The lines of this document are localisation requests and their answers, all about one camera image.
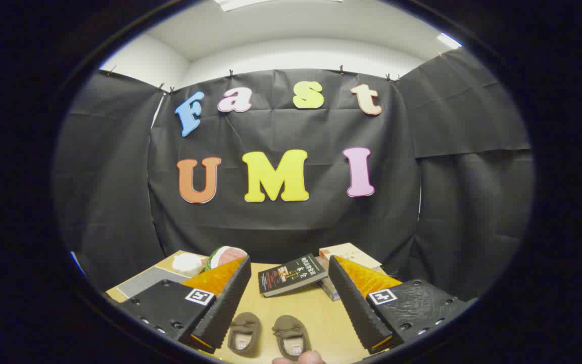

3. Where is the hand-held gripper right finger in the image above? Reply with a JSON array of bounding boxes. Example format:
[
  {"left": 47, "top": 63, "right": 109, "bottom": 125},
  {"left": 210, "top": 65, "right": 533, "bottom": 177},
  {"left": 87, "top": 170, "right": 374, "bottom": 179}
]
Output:
[{"left": 328, "top": 255, "right": 470, "bottom": 354}]

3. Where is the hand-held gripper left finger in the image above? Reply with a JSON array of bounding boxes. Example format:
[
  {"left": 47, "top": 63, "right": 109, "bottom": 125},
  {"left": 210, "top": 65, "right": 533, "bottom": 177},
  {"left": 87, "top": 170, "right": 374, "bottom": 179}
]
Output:
[{"left": 116, "top": 255, "right": 252, "bottom": 354}]

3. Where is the brown fuzzy shoe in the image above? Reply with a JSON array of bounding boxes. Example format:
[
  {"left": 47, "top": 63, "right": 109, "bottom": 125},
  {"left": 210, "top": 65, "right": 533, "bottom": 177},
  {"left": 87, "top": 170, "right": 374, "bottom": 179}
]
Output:
[
  {"left": 272, "top": 314, "right": 312, "bottom": 361},
  {"left": 227, "top": 312, "right": 262, "bottom": 358}
]

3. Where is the grey storage box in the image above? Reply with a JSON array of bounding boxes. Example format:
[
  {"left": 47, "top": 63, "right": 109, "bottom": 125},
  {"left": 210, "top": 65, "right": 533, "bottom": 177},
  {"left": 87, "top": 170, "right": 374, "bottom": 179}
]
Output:
[{"left": 116, "top": 265, "right": 191, "bottom": 300}]

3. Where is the blue cover book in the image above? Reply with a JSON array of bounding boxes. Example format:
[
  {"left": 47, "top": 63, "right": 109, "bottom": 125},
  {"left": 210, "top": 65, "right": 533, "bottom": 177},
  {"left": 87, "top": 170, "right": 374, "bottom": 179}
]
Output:
[{"left": 321, "top": 278, "right": 342, "bottom": 302}]

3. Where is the cream book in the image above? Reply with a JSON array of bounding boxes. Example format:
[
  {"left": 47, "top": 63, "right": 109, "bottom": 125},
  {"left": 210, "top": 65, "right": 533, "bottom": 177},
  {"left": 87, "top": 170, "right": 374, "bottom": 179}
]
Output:
[{"left": 316, "top": 258, "right": 338, "bottom": 285}]

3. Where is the watermelon slice plush toy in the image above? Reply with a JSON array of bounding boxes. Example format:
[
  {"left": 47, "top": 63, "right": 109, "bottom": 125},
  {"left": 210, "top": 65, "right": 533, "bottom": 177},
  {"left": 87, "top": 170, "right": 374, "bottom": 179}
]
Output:
[{"left": 205, "top": 246, "right": 248, "bottom": 271}]

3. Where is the beige cover book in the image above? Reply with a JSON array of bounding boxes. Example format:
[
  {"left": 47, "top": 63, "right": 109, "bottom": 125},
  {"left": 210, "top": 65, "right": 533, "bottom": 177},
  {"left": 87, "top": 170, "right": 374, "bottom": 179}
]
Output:
[{"left": 319, "top": 243, "right": 383, "bottom": 271}]

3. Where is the white plush toy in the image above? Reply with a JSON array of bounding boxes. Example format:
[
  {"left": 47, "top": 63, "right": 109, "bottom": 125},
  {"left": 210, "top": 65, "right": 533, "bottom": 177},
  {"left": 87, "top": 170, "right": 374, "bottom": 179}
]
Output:
[{"left": 171, "top": 253, "right": 208, "bottom": 278}]

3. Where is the black cover book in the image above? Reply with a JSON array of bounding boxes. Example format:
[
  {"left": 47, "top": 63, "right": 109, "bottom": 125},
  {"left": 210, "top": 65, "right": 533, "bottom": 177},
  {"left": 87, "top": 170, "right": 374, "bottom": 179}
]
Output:
[{"left": 258, "top": 254, "right": 328, "bottom": 298}]

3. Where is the ceiling light panel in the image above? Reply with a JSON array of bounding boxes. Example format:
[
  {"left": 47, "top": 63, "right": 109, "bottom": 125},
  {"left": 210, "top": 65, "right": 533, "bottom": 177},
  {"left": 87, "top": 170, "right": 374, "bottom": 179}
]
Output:
[
  {"left": 436, "top": 32, "right": 462, "bottom": 50},
  {"left": 214, "top": 0, "right": 345, "bottom": 13}
]

